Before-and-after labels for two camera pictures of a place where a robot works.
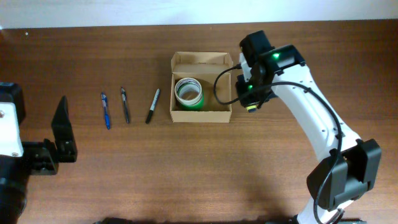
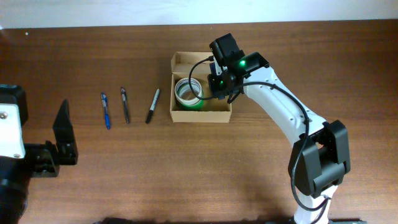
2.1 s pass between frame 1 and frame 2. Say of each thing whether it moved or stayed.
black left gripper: stayed
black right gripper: moved
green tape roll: stayed
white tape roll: stayed
